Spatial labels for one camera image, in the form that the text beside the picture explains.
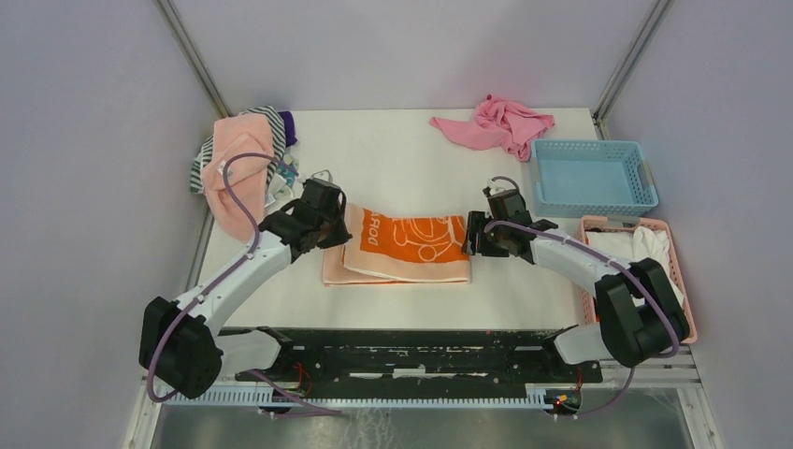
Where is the orange cartoon towel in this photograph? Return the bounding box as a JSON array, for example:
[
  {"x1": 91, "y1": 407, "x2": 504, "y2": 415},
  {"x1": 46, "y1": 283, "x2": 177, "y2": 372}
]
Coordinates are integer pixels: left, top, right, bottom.
[{"x1": 322, "y1": 204, "x2": 471, "y2": 286}]

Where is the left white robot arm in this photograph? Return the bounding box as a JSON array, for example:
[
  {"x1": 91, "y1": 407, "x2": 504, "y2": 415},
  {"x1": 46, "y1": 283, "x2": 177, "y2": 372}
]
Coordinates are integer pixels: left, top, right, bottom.
[{"x1": 138, "y1": 178, "x2": 351, "y2": 402}]

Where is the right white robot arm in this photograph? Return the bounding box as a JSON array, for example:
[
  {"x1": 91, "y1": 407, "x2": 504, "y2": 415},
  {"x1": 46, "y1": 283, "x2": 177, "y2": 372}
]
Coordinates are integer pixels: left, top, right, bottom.
[{"x1": 464, "y1": 187, "x2": 690, "y2": 382}]

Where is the teal patterned cloth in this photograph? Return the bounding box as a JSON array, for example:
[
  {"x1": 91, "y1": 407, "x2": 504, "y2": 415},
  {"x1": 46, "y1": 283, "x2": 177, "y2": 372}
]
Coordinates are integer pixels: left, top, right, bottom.
[{"x1": 266, "y1": 152, "x2": 299, "y2": 208}]

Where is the blue plastic basket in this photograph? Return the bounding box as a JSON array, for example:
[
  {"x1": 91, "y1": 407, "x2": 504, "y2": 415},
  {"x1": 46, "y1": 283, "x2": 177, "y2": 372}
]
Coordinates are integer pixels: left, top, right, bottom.
[{"x1": 528, "y1": 138, "x2": 659, "y2": 218}]

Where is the light pink towel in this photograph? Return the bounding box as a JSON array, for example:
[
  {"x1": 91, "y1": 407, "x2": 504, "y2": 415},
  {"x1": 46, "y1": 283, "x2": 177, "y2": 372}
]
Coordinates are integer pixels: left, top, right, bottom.
[{"x1": 200, "y1": 113, "x2": 275, "y2": 242}]

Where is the pink crumpled towel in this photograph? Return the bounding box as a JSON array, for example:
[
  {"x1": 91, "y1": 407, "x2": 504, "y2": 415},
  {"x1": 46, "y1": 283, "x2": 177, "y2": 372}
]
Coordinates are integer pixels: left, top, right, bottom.
[{"x1": 429, "y1": 94, "x2": 555, "y2": 162}]

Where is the purple cloth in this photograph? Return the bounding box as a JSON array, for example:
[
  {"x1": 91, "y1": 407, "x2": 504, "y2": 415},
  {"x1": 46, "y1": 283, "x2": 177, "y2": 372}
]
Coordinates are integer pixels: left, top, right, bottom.
[{"x1": 279, "y1": 110, "x2": 297, "y2": 147}]

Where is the striped cloth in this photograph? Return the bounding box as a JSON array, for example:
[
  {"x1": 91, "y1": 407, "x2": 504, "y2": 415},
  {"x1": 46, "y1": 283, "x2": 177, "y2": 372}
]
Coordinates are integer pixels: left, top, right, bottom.
[{"x1": 189, "y1": 106, "x2": 288, "y2": 195}]

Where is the pink plastic basket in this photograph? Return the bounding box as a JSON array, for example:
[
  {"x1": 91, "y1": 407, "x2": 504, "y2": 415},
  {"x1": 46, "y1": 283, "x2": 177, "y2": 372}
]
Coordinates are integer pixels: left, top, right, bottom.
[{"x1": 577, "y1": 215, "x2": 698, "y2": 345}]

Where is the white cloth in basket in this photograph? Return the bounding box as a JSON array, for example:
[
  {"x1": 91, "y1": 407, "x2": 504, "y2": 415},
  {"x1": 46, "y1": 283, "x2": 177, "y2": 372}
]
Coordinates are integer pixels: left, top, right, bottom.
[{"x1": 584, "y1": 226, "x2": 685, "y2": 307}]

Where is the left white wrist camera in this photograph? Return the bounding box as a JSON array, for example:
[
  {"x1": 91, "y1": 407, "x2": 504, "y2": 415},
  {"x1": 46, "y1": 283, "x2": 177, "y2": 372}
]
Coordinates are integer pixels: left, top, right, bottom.
[{"x1": 310, "y1": 169, "x2": 333, "y2": 182}]

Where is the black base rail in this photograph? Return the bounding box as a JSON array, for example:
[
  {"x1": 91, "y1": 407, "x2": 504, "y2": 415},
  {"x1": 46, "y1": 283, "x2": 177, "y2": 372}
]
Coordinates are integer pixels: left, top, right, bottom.
[{"x1": 257, "y1": 327, "x2": 603, "y2": 399}]

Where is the white slotted cable duct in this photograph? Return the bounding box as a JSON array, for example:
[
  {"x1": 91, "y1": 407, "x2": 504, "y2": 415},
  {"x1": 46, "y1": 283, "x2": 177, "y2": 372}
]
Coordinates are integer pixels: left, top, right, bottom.
[{"x1": 166, "y1": 384, "x2": 557, "y2": 411}]

